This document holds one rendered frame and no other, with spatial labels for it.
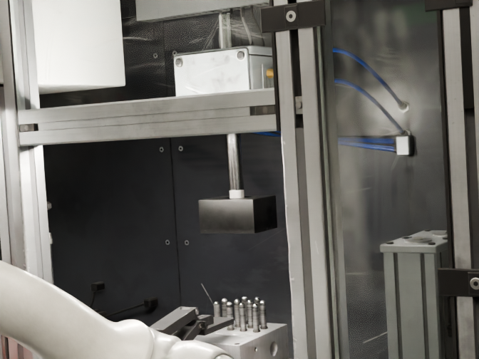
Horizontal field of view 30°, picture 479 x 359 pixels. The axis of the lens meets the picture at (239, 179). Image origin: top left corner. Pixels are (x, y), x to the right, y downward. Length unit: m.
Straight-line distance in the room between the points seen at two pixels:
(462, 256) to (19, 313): 0.40
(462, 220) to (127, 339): 0.33
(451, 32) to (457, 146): 0.10
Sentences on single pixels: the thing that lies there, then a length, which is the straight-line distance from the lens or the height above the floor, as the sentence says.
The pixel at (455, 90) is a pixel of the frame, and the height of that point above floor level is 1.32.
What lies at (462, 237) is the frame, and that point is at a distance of 0.86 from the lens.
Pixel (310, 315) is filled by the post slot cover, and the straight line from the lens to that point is 0.93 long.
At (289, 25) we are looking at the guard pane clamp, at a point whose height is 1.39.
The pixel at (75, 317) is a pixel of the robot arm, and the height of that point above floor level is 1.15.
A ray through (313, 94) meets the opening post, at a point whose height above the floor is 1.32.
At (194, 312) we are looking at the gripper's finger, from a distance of 1.10.
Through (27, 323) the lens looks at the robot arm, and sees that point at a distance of 0.73.
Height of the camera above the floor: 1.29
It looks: 3 degrees down
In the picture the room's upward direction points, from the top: 3 degrees counter-clockwise
